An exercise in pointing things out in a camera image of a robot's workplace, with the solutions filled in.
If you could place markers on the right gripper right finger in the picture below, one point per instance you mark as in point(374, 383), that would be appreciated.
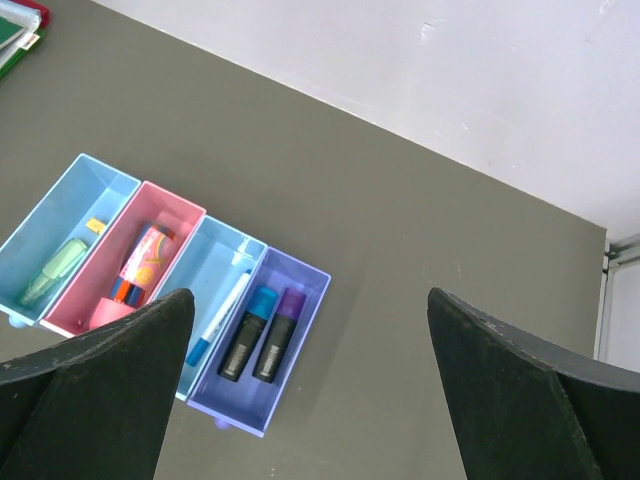
point(525, 408)

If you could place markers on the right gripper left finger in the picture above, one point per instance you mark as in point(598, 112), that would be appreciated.
point(96, 406)

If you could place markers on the crayon tube pink cap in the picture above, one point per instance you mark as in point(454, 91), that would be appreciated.
point(139, 275)

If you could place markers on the pink drawer bin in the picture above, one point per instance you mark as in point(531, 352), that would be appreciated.
point(70, 315)

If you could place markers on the white blue pen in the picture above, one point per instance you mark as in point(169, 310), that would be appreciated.
point(207, 337)

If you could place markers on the green highlighter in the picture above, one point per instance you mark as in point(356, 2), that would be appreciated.
point(54, 271)

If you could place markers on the purple drawer bin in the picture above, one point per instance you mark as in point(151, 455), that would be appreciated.
point(249, 404)

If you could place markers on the light blue bin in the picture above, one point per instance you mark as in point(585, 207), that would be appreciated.
point(88, 188)
point(209, 266)

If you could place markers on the yellow eraser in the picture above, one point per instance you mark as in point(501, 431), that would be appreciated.
point(96, 226)

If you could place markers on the purple black highlighter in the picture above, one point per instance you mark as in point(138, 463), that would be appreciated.
point(279, 335)

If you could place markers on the blue black marker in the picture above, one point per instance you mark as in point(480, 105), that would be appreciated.
point(246, 336)

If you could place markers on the green ring binder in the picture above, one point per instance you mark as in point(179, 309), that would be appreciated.
point(20, 32)

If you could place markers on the red folder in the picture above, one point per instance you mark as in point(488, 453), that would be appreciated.
point(43, 11)

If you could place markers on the right aluminium frame post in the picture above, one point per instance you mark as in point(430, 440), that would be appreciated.
point(622, 253)

